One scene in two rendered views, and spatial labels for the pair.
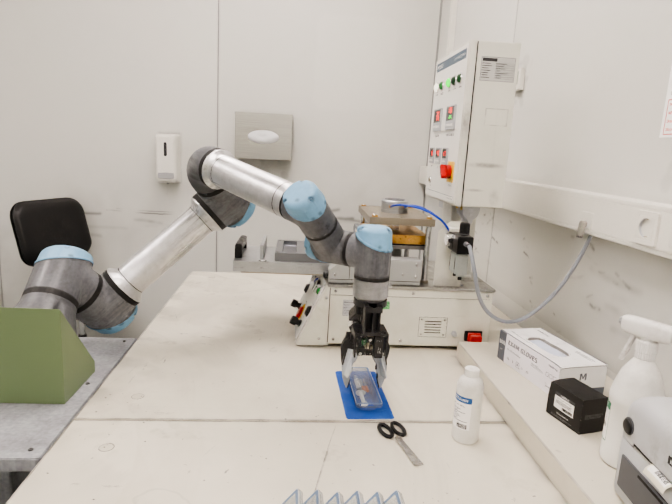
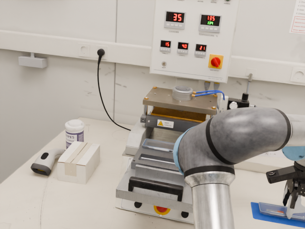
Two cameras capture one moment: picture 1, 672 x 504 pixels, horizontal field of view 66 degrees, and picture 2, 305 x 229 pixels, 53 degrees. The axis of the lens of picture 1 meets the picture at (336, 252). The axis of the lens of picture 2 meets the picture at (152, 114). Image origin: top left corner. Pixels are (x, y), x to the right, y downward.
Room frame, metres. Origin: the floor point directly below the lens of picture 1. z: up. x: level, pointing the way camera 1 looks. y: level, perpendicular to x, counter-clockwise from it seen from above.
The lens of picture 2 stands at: (1.33, 0.96, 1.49)
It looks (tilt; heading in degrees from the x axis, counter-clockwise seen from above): 22 degrees down; 286
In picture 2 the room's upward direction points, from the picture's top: 4 degrees clockwise
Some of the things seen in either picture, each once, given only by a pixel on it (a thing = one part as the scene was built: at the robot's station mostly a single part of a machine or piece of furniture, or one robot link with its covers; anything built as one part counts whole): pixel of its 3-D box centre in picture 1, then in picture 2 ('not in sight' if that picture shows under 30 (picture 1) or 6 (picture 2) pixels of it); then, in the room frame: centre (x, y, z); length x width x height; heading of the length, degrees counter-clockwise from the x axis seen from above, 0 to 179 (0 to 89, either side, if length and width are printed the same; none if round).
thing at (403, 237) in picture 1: (393, 227); (182, 108); (1.52, -0.16, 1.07); 0.22 x 0.17 x 0.10; 5
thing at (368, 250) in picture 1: (372, 252); not in sight; (1.07, -0.08, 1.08); 0.09 x 0.08 x 0.11; 58
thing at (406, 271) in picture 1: (371, 269); not in sight; (1.39, -0.10, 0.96); 0.26 x 0.05 x 0.07; 95
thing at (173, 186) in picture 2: (241, 245); (155, 188); (1.50, 0.28, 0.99); 0.15 x 0.02 x 0.04; 5
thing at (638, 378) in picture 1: (635, 392); not in sight; (0.80, -0.50, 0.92); 0.09 x 0.08 x 0.25; 36
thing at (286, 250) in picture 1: (304, 250); (167, 157); (1.51, 0.09, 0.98); 0.20 x 0.17 x 0.03; 5
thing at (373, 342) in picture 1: (369, 326); (303, 178); (1.06, -0.08, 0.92); 0.09 x 0.08 x 0.12; 6
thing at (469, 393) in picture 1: (468, 403); not in sight; (0.92, -0.27, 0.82); 0.05 x 0.05 x 0.14
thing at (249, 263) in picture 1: (287, 254); (164, 168); (1.51, 0.14, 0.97); 0.30 x 0.22 x 0.08; 95
